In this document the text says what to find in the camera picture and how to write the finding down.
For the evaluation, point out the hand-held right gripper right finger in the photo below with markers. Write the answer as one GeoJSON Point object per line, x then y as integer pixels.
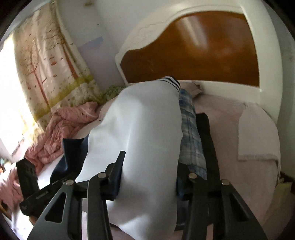
{"type": "Point", "coordinates": [183, 184]}

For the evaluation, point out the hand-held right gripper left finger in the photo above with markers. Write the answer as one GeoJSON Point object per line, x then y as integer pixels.
{"type": "Point", "coordinates": [115, 177]}

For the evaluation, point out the white and navy baseball jacket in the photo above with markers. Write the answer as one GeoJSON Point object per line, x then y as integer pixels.
{"type": "Point", "coordinates": [143, 129]}

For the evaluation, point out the folded blue plaid garment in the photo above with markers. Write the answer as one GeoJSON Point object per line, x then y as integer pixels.
{"type": "Point", "coordinates": [191, 138]}

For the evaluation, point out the folded black garment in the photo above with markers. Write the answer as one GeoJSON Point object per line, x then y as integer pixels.
{"type": "Point", "coordinates": [207, 143]}

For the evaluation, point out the pink crumpled quilt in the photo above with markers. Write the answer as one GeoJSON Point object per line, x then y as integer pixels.
{"type": "Point", "coordinates": [62, 124]}

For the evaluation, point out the bed with pink sheet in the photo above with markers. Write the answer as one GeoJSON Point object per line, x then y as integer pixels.
{"type": "Point", "coordinates": [225, 129]}

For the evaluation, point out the window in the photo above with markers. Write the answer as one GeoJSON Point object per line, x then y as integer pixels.
{"type": "Point", "coordinates": [11, 103]}

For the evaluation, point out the pink towel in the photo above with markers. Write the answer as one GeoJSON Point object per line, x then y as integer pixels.
{"type": "Point", "coordinates": [255, 138]}

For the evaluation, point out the green patterned cloth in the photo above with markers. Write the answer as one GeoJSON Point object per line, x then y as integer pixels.
{"type": "Point", "coordinates": [114, 91]}

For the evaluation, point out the pink pillow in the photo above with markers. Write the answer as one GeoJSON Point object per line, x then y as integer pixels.
{"type": "Point", "coordinates": [193, 89]}

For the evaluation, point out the tree print curtain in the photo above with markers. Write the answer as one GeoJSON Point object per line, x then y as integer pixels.
{"type": "Point", "coordinates": [50, 64]}

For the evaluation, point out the white and wooden headboard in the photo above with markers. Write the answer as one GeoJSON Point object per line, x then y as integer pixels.
{"type": "Point", "coordinates": [196, 50]}

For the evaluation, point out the pale blue wall paper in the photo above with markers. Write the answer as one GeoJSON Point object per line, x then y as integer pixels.
{"type": "Point", "coordinates": [92, 46]}

